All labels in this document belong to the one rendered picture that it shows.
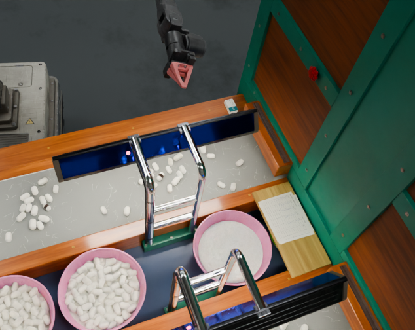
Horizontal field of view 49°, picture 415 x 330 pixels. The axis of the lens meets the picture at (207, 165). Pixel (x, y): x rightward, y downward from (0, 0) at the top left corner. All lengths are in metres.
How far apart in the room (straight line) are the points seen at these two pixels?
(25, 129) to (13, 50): 1.11
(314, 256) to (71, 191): 0.86
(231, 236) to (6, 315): 0.74
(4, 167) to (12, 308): 0.48
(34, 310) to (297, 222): 0.89
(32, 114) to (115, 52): 1.05
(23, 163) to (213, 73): 1.63
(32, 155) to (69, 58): 1.44
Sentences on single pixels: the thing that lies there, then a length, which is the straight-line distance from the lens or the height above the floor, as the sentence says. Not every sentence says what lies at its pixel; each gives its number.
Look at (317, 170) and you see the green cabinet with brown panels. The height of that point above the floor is 0.97.
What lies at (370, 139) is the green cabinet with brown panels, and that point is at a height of 1.27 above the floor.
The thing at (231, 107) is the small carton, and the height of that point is 0.78.
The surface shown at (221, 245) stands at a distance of 1.61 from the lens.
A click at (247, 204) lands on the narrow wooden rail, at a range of 1.66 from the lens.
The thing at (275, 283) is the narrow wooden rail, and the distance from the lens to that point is 1.56.
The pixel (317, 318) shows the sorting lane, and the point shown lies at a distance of 1.59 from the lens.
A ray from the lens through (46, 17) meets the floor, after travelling 3.41.
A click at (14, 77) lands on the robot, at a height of 0.47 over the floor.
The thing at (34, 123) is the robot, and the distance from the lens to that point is 2.21.
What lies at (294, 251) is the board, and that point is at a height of 0.78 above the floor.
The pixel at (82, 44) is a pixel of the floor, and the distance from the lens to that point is 3.19.
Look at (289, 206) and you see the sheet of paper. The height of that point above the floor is 0.78.
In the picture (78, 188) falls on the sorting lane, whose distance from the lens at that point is 1.68.
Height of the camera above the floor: 2.20
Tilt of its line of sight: 58 degrees down
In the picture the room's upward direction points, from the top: 12 degrees clockwise
